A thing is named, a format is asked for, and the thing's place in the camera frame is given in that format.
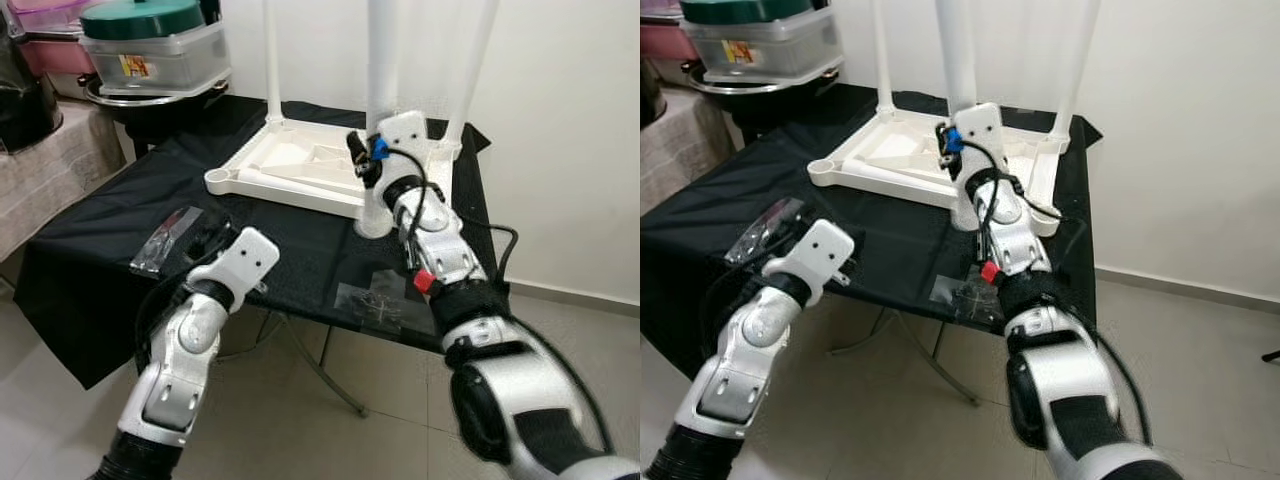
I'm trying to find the white plastic table top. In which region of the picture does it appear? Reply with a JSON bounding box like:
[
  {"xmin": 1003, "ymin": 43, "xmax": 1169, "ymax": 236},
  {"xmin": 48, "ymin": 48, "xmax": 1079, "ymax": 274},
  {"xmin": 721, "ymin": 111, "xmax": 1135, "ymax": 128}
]
[
  {"xmin": 808, "ymin": 105, "xmax": 1071, "ymax": 239},
  {"xmin": 205, "ymin": 112, "xmax": 466, "ymax": 241}
]

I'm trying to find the black wok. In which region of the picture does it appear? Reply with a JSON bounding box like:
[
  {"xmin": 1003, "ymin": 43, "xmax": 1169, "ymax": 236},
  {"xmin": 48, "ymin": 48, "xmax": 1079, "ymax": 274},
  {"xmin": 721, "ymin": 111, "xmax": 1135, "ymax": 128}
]
[
  {"xmin": 685, "ymin": 60, "xmax": 846, "ymax": 117},
  {"xmin": 85, "ymin": 75, "xmax": 236, "ymax": 129}
]

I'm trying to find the clear plastic storage box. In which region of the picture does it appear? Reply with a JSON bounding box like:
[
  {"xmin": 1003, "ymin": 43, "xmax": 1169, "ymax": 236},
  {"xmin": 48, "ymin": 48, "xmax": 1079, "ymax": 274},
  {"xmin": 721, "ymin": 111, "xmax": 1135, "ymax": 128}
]
[
  {"xmin": 685, "ymin": 8, "xmax": 846, "ymax": 83},
  {"xmin": 80, "ymin": 20, "xmax": 233, "ymax": 98}
]

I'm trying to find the clear plastic wrapper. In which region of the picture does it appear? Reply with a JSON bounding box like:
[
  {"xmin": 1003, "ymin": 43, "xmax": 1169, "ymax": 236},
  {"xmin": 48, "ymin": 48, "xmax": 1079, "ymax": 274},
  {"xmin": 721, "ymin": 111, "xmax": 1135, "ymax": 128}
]
[
  {"xmin": 725, "ymin": 197, "xmax": 806, "ymax": 266},
  {"xmin": 130, "ymin": 205, "xmax": 206, "ymax": 276}
]

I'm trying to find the black table cloth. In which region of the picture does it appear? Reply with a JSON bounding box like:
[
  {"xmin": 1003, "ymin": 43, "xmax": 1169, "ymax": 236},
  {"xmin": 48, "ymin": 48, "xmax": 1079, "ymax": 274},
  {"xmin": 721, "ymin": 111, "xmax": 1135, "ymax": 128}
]
[
  {"xmin": 640, "ymin": 85, "xmax": 1101, "ymax": 379},
  {"xmin": 12, "ymin": 95, "xmax": 501, "ymax": 391}
]

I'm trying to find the beige cloth covered bench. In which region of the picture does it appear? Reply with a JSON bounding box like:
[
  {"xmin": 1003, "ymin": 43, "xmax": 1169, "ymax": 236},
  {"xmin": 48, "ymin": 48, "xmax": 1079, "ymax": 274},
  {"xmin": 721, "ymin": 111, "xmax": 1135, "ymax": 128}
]
[
  {"xmin": 0, "ymin": 100, "xmax": 131, "ymax": 261},
  {"xmin": 640, "ymin": 88, "xmax": 741, "ymax": 216}
]

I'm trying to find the black bag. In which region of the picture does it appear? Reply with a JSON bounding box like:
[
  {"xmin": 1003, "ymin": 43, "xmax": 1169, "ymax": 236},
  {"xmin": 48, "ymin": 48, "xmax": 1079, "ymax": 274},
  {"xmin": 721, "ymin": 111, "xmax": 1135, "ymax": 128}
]
[
  {"xmin": 640, "ymin": 60, "xmax": 667, "ymax": 129},
  {"xmin": 0, "ymin": 35, "xmax": 63, "ymax": 153}
]

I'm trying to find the pink plastic box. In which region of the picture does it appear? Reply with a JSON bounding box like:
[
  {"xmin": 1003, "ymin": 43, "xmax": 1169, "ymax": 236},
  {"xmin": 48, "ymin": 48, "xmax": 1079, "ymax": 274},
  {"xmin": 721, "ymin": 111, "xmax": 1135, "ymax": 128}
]
[
  {"xmin": 640, "ymin": 0, "xmax": 698, "ymax": 61},
  {"xmin": 5, "ymin": 0, "xmax": 96, "ymax": 77}
]

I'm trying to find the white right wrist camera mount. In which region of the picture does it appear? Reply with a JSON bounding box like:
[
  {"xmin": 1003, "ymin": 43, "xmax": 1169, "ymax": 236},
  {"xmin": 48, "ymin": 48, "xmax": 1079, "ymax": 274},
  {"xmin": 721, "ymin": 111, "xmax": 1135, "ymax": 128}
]
[
  {"xmin": 955, "ymin": 102, "xmax": 1006, "ymax": 181},
  {"xmin": 378, "ymin": 110, "xmax": 431, "ymax": 186}
]

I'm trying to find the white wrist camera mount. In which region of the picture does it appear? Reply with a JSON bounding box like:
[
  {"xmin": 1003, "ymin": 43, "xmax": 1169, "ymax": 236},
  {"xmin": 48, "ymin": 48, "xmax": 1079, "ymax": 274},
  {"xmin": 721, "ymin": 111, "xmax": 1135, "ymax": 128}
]
[
  {"xmin": 763, "ymin": 218, "xmax": 856, "ymax": 306},
  {"xmin": 378, "ymin": 110, "xmax": 431, "ymax": 186},
  {"xmin": 185, "ymin": 227, "xmax": 281, "ymax": 301},
  {"xmin": 955, "ymin": 102, "xmax": 1006, "ymax": 181}
]

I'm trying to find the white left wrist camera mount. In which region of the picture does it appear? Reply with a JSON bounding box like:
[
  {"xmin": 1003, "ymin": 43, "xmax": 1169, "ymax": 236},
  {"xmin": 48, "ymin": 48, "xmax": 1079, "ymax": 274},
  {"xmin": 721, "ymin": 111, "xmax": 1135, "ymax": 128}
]
[
  {"xmin": 185, "ymin": 227, "xmax": 281, "ymax": 301},
  {"xmin": 763, "ymin": 218, "xmax": 856, "ymax": 306}
]

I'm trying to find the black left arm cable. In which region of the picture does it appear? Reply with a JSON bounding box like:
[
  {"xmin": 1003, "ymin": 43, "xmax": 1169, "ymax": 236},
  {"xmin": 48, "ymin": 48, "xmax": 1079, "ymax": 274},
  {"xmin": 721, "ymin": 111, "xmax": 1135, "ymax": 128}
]
[
  {"xmin": 135, "ymin": 270, "xmax": 201, "ymax": 376},
  {"xmin": 700, "ymin": 260, "xmax": 771, "ymax": 353}
]

